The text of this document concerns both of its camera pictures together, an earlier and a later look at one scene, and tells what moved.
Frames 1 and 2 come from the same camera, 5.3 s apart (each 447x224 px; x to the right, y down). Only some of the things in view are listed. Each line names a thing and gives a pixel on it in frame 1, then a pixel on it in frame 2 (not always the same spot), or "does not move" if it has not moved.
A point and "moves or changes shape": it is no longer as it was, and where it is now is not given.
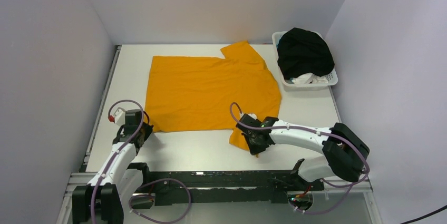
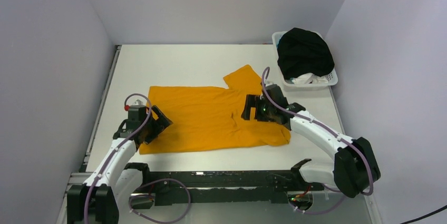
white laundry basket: x=332 y=77 does not move
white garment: x=310 y=78 does not move
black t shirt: x=301 y=51 does not move
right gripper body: x=255 y=147 → x=265 y=111
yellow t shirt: x=188 y=93 moves or changes shape
